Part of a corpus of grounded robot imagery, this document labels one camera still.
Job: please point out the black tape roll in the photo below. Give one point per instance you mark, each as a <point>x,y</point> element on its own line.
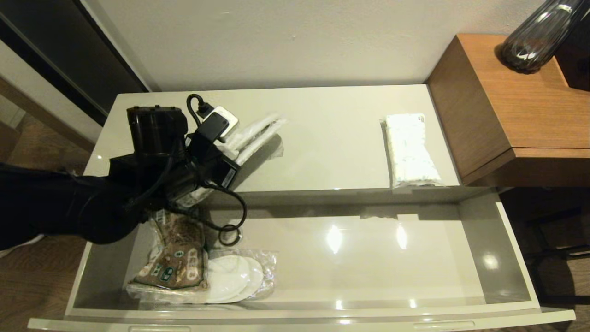
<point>223,240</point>

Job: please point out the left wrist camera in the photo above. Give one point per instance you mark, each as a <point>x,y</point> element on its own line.
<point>219,122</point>

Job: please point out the blue patterned tissue pack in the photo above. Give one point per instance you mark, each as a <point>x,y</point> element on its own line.
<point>410,152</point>

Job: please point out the black box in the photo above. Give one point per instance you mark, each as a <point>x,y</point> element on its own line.
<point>578,64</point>

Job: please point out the dark ribbed glass vase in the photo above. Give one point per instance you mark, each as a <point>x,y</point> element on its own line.
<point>530,46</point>

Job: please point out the grey wood-trimmed door frame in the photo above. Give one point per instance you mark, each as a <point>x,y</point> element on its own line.
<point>27,80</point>

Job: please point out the dark door panel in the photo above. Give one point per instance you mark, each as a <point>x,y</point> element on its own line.
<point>55,41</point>

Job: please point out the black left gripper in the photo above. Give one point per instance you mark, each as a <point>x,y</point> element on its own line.
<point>219,170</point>

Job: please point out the brown snack bag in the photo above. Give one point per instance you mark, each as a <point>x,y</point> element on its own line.
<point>177,258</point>

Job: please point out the white glossy cabinet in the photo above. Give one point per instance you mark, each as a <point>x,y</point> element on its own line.
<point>332,147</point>

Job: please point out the brown wooden side table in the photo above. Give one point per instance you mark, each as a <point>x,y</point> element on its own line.
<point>507,92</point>

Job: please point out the white cabinet drawer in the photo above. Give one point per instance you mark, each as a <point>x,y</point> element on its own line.
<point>415,258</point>

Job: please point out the packaged white slippers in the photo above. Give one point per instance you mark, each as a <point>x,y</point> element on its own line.
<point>235,276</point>
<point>258,133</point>

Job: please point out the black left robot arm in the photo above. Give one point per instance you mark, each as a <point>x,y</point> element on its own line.
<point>69,207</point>

